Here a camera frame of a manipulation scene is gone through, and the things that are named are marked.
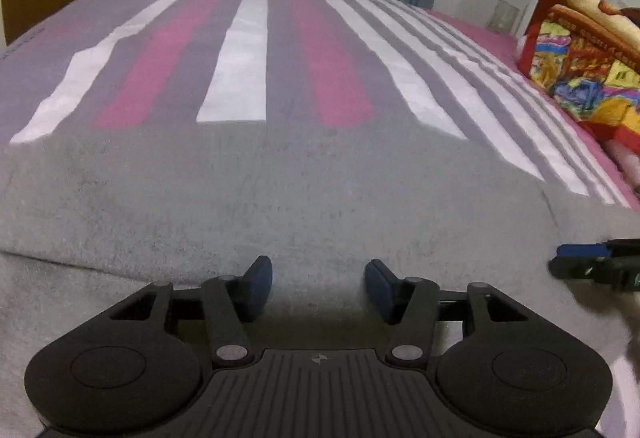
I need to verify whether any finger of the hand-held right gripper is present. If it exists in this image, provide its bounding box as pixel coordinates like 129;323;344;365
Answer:
548;239;640;295

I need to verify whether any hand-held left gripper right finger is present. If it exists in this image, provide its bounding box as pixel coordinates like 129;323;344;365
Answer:
364;259;531;365

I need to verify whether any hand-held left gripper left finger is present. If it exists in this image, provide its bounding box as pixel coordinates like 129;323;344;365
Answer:
107;255;274;367

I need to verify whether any striped bed sheet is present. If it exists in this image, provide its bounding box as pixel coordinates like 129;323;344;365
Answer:
0;0;633;210

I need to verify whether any white wall socket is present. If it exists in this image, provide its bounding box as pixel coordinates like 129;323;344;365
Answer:
487;0;521;34

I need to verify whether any colourful printed blanket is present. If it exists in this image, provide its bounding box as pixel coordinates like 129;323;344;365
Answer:
517;0;640;154

